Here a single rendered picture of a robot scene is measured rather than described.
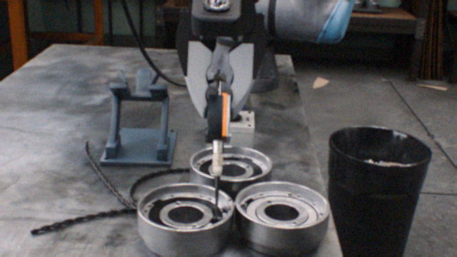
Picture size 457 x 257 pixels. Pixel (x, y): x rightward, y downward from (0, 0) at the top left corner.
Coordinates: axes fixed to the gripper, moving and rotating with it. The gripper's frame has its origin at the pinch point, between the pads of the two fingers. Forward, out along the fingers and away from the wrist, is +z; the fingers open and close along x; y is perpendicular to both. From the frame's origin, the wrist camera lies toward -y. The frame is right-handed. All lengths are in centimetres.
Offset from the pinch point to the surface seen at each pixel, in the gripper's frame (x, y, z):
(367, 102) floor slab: -98, 283, 94
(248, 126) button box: -4.6, 17.3, 8.7
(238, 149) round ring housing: -3.0, 10.6, 9.5
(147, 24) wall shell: 56, 402, 74
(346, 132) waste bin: -47, 125, 52
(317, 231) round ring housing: -10.8, -8.6, 10.2
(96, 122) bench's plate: 19.9, 28.4, 13.3
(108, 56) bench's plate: 26, 72, 13
